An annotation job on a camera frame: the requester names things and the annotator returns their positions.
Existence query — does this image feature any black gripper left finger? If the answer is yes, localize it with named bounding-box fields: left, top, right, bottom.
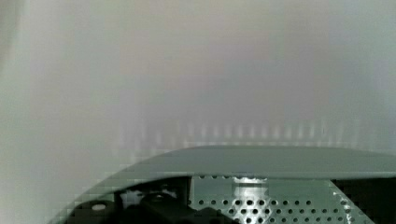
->
left=64, top=176, right=239, bottom=224

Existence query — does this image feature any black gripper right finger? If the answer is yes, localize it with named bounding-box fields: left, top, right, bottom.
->
left=332, top=177, right=396, bottom=224

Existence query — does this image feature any green strainer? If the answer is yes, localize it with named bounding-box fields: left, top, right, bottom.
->
left=47, top=146, right=395, bottom=224

